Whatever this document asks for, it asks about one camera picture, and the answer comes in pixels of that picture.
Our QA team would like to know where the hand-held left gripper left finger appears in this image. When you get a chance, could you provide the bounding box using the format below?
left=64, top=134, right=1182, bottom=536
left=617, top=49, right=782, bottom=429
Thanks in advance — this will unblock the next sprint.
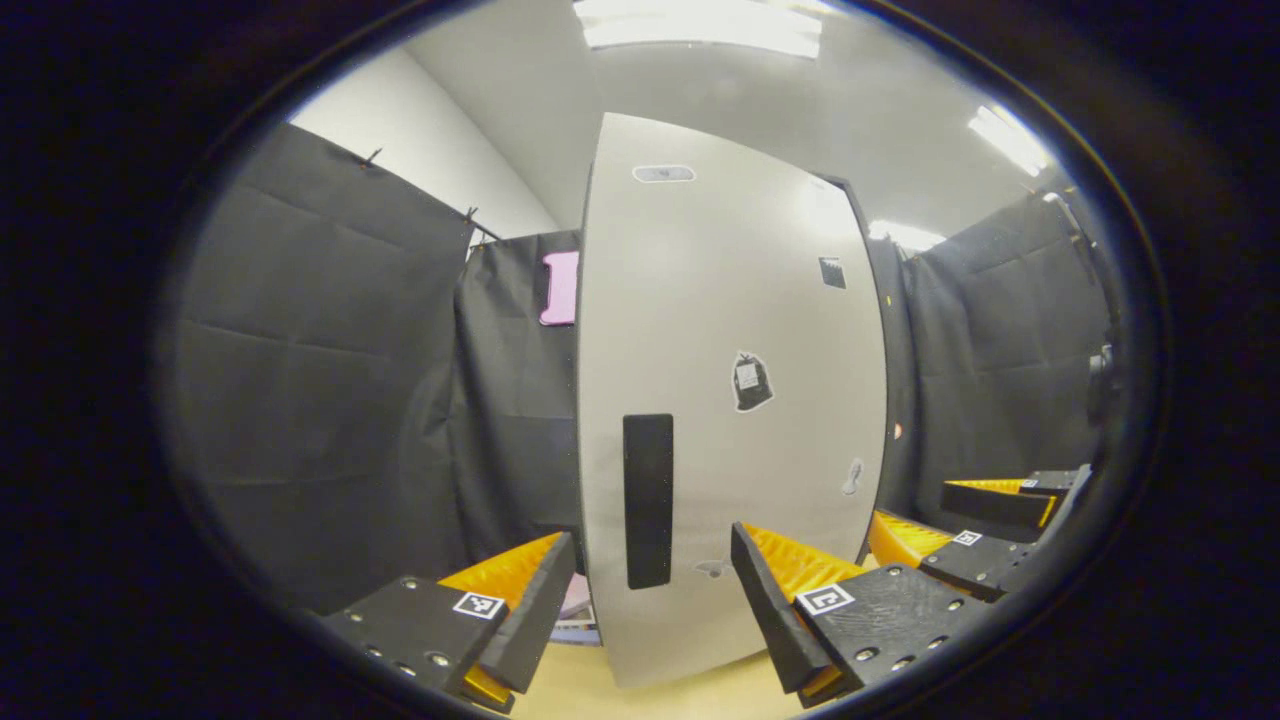
left=318, top=530, right=580, bottom=715

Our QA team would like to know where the stack of small boxes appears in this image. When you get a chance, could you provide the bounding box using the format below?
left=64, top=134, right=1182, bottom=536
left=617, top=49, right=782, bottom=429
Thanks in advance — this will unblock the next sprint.
left=549, top=571, right=603, bottom=647

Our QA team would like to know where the beige cabinet door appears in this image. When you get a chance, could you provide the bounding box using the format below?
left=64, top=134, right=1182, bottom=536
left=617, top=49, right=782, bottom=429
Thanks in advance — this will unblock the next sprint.
left=574, top=111, right=890, bottom=692

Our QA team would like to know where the grey cabinet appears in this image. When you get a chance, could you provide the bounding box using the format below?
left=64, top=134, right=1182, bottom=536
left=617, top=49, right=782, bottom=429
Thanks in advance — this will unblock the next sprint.
left=818, top=174, right=906, bottom=567

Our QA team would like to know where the large ceiling light panel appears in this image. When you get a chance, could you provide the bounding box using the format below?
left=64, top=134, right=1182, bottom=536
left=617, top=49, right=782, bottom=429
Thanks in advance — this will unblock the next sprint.
left=570, top=0, right=825, bottom=61

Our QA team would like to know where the black door handle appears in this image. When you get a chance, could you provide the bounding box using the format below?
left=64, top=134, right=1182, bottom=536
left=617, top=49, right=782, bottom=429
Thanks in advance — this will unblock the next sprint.
left=621, top=412, right=676, bottom=592

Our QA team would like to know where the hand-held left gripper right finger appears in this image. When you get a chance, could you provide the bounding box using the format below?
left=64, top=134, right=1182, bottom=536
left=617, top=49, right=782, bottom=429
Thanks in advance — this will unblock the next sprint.
left=730, top=520, right=993, bottom=709

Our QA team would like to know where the black backdrop cloth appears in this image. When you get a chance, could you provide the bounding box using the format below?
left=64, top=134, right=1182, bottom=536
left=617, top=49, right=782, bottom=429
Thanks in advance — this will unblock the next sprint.
left=163, top=121, right=1118, bottom=613

